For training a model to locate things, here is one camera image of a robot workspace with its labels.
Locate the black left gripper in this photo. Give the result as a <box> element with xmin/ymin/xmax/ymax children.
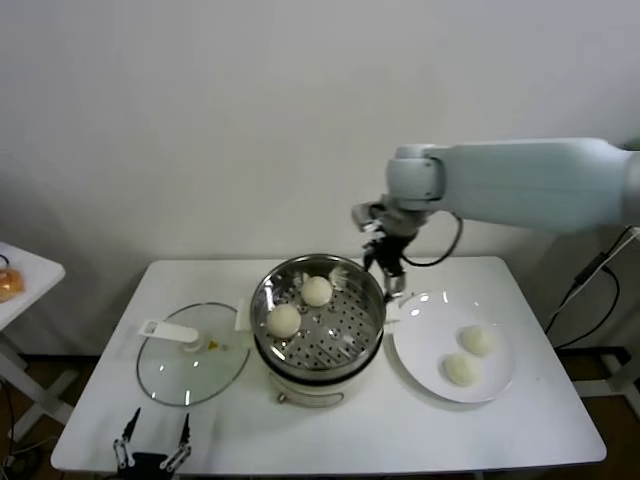
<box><xmin>111</xmin><ymin>407</ymin><xmax>194</xmax><ymax>480</ymax></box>

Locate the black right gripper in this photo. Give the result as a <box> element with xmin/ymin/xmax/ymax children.
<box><xmin>362</xmin><ymin>197</ymin><xmax>432</xmax><ymax>304</ymax></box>

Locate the white steamed baozi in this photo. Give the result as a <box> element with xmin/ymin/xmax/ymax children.
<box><xmin>267</xmin><ymin>304</ymin><xmax>303</xmax><ymax>339</ymax></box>
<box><xmin>442</xmin><ymin>352</ymin><xmax>482</xmax><ymax>387</ymax></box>
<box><xmin>459</xmin><ymin>324</ymin><xmax>496</xmax><ymax>357</ymax></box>
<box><xmin>301</xmin><ymin>276</ymin><xmax>333</xmax><ymax>307</ymax></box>

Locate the stainless perforated steamer basket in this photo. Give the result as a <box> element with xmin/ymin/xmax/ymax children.
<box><xmin>248</xmin><ymin>253</ymin><xmax>389</xmax><ymax>374</ymax></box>

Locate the steel steamer pot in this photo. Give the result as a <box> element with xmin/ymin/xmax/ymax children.
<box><xmin>234</xmin><ymin>292</ymin><xmax>404</xmax><ymax>409</ymax></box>

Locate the white round plate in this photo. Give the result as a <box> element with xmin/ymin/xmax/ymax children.
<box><xmin>392</xmin><ymin>291</ymin><xmax>516</xmax><ymax>404</ymax></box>

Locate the white side table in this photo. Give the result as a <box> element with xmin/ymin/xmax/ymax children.
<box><xmin>0</xmin><ymin>241</ymin><xmax>76</xmax><ymax>444</ymax></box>

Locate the black power adapter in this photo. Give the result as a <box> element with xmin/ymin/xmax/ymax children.
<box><xmin>573</xmin><ymin>253</ymin><xmax>609</xmax><ymax>287</ymax></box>

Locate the orange packaged food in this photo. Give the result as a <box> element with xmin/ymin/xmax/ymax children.
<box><xmin>0</xmin><ymin>266</ymin><xmax>26</xmax><ymax>304</ymax></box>

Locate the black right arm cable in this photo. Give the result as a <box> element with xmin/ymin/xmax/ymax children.
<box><xmin>402</xmin><ymin>212</ymin><xmax>465</xmax><ymax>267</ymax></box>

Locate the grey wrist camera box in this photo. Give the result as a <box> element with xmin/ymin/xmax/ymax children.
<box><xmin>351</xmin><ymin>202</ymin><xmax>376</xmax><ymax>227</ymax></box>

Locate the glass lid with white handle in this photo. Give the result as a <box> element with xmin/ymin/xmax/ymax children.
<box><xmin>135</xmin><ymin>301</ymin><xmax>252</xmax><ymax>407</ymax></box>

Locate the white floor cable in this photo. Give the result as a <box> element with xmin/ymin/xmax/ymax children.
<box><xmin>9</xmin><ymin>437</ymin><xmax>51</xmax><ymax>457</ymax></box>

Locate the thin black power cord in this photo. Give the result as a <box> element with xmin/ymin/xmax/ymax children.
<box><xmin>602</xmin><ymin>227</ymin><xmax>635</xmax><ymax>261</ymax></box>
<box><xmin>543</xmin><ymin>282</ymin><xmax>581</xmax><ymax>335</ymax></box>
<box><xmin>553</xmin><ymin>267</ymin><xmax>621</xmax><ymax>351</ymax></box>

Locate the thin white cord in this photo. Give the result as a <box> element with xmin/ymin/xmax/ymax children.
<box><xmin>597</xmin><ymin>229</ymin><xmax>636</xmax><ymax>266</ymax></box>

